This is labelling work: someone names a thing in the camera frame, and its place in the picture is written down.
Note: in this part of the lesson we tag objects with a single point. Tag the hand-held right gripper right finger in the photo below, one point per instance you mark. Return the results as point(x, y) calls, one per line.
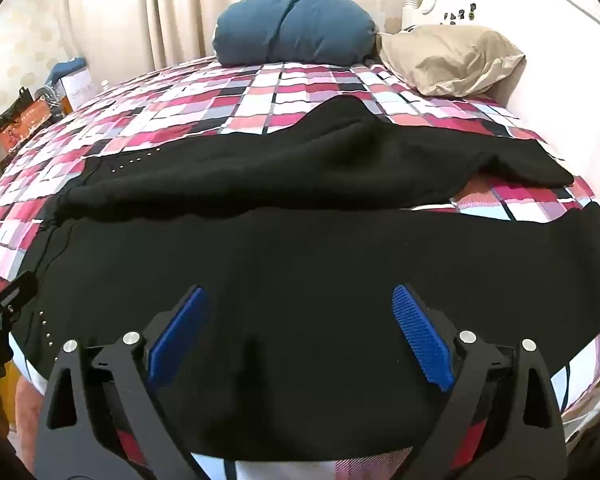
point(422, 342)

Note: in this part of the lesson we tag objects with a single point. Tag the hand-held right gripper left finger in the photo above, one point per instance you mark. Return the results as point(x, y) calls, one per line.
point(174, 340)

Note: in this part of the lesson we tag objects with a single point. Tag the black pants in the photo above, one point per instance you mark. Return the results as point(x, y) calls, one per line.
point(300, 255)

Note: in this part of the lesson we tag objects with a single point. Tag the orange box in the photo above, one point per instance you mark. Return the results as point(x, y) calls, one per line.
point(20, 130)

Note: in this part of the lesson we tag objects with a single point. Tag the checkered bedspread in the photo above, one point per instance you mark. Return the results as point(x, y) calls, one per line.
point(180, 110)

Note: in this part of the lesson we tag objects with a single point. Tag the white box with blue lid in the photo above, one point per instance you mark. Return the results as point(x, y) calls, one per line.
point(72, 85)

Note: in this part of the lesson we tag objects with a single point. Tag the beige pillow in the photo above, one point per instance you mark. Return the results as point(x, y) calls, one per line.
point(445, 60)

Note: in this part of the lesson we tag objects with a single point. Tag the white headboard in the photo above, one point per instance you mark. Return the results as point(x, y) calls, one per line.
point(545, 35)

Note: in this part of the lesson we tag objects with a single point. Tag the beige curtain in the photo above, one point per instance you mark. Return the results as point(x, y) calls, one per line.
point(130, 10)

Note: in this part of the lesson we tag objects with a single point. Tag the blue pillow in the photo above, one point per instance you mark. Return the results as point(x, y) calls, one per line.
point(290, 25)

